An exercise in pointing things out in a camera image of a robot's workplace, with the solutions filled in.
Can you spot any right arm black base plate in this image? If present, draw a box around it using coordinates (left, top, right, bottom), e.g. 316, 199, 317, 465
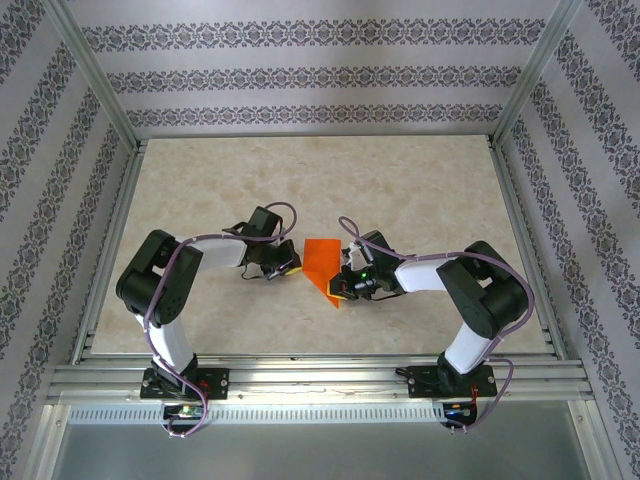
407, 364, 497, 400

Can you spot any grey metal panel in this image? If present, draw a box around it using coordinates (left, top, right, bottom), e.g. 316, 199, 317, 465
49, 422, 601, 480

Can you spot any aluminium frame post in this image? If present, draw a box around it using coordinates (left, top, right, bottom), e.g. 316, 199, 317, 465
491, 0, 590, 147
42, 0, 144, 151

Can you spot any aluminium side rail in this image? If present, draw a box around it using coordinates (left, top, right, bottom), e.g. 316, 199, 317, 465
69, 139, 150, 364
486, 139, 567, 360

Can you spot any aluminium mounting rail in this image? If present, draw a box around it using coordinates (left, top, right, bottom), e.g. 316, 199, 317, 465
47, 354, 594, 402

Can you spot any orange paper sheet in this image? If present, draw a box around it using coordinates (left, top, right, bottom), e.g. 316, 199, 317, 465
302, 238, 347, 312

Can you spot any aluminium frame beam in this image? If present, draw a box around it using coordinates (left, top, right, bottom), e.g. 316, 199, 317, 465
567, 399, 624, 480
19, 402, 71, 480

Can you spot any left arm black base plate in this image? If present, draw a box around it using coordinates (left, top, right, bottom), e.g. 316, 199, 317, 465
139, 368, 231, 400

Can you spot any grey slotted cable duct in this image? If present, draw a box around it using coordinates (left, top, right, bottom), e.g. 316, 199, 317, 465
67, 403, 446, 424

